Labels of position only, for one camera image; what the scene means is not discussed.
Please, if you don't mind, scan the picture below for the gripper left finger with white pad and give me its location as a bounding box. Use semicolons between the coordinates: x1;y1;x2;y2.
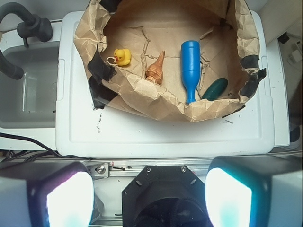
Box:
0;161;94;227

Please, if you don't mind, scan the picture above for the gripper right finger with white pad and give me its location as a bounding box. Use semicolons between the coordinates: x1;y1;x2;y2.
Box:
205;156;303;227

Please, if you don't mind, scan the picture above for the yellow rubber duck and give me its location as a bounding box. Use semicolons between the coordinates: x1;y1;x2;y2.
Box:
107;49;132;67

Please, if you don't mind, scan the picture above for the white cooler lid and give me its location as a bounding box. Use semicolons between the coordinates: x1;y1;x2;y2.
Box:
55;11;275;160

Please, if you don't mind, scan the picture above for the grey sink basin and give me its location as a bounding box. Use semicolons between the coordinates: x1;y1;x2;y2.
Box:
0;42;59;129

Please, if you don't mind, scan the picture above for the dark green cucumber toy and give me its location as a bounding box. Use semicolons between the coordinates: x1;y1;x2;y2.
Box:
202;78;228;101

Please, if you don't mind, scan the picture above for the brown paper bag tray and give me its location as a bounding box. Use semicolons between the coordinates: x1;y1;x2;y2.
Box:
74;0;266;122

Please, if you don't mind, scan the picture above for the blue plastic bottle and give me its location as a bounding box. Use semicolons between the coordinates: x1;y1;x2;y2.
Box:
181;40;201;104

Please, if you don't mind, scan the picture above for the black faucet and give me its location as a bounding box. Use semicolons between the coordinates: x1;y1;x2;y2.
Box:
0;2;53;80

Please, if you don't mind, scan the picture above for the black cable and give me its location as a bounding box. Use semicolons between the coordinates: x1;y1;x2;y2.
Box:
0;132;83;164

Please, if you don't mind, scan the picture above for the aluminium rail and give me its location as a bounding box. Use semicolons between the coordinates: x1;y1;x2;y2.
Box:
82;159;303;180

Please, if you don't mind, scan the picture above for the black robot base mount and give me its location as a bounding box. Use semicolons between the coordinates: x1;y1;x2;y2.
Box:
122;166;212;227

